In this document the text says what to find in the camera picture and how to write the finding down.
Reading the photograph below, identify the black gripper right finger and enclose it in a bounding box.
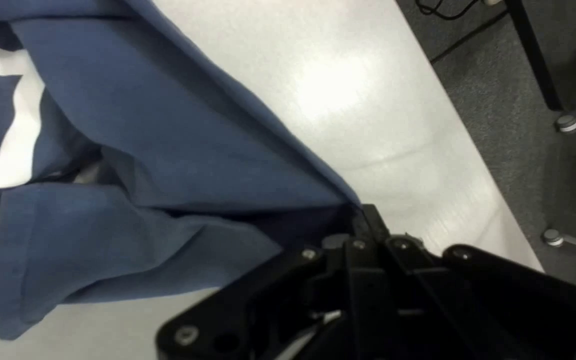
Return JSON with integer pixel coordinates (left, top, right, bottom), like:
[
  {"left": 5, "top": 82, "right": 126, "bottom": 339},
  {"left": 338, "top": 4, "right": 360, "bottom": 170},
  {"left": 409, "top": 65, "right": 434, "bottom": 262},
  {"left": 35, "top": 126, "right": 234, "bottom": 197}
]
[{"left": 360, "top": 205, "right": 576, "bottom": 360}]

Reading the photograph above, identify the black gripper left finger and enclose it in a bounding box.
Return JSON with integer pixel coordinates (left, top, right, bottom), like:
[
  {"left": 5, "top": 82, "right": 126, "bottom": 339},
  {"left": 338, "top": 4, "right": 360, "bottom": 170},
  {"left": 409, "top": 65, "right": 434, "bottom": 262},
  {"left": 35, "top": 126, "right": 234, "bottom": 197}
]
[{"left": 154, "top": 236, "right": 368, "bottom": 360}]

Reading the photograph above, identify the blue t-shirt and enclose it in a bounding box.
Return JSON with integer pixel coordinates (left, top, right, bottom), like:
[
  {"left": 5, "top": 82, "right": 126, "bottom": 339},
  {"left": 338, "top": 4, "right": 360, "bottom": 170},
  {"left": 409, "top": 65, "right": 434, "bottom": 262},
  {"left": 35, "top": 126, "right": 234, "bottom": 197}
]
[{"left": 0, "top": 0, "right": 358, "bottom": 340}]

